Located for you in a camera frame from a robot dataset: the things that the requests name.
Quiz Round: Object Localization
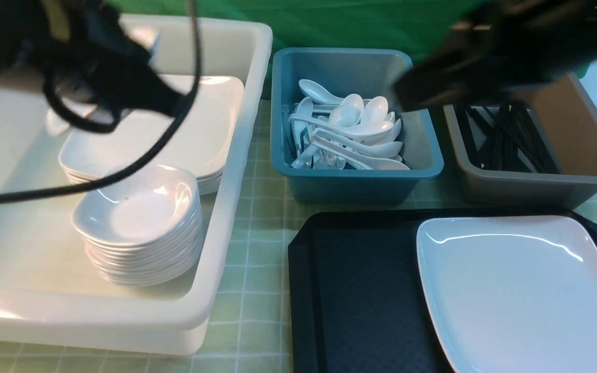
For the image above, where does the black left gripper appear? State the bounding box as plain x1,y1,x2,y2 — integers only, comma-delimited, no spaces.
40,1,188,117

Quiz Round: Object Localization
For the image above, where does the white small dish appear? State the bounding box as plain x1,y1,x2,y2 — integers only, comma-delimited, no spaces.
45,26,161,136

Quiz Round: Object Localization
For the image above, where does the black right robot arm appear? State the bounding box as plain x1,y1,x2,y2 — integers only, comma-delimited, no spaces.
392,1,597,111

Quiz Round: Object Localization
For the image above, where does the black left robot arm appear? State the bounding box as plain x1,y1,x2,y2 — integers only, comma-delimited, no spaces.
0,1,194,121

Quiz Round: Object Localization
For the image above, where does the large white square plate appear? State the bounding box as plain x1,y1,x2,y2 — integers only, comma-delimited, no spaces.
416,215,597,372

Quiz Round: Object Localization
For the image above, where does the stack of white square plates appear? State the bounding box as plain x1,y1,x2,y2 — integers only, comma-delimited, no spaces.
58,76,245,194

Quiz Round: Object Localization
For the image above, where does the stack of white small bowls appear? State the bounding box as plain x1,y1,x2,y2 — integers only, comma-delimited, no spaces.
72,165,204,288

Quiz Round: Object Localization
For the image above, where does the large white plastic tub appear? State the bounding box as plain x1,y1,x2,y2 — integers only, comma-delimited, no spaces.
0,18,273,355

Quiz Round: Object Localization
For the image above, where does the pile of white soup spoons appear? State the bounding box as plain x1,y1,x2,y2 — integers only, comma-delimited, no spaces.
288,79,408,170

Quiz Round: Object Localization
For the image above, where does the teal plastic bin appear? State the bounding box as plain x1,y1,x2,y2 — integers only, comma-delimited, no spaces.
270,47,445,205

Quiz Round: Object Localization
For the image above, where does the black serving tray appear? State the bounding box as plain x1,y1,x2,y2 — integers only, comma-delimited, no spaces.
288,208,597,372

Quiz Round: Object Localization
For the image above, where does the pile of black chopsticks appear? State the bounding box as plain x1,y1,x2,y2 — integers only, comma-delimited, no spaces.
453,99,562,175

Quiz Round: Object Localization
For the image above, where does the brown plastic bin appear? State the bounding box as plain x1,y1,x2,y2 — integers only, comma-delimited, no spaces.
443,74,597,208

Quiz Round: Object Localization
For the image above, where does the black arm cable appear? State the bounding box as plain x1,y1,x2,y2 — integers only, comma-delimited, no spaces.
0,0,202,209

